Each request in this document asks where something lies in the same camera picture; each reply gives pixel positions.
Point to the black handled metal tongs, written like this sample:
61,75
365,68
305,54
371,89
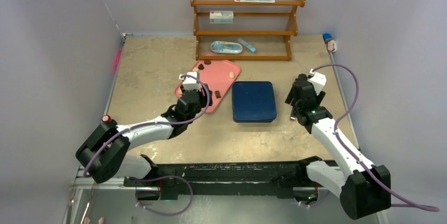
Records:
292,115

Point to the blue white corner device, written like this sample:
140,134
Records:
330,42

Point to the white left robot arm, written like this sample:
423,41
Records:
104,153

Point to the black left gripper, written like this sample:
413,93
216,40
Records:
203,96

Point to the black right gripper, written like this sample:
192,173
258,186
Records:
294,100

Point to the red black button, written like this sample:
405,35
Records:
106,118

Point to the blue chocolate tin box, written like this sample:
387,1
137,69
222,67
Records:
253,120

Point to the light blue small tube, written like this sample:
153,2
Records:
247,45

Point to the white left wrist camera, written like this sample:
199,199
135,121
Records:
190,81

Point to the pink plastic tray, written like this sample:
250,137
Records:
216,76

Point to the light blue oval package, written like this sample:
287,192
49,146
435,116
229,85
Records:
226,47

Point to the dark blue tin lid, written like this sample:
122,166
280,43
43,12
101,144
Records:
253,100

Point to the white green small box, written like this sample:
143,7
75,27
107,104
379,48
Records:
221,17

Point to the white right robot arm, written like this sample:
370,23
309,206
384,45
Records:
357,182

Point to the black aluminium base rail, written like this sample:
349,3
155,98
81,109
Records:
230,179

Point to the wooden shelf rack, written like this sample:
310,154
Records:
250,20

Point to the dark rectangular chocolate piece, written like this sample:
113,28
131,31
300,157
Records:
218,94

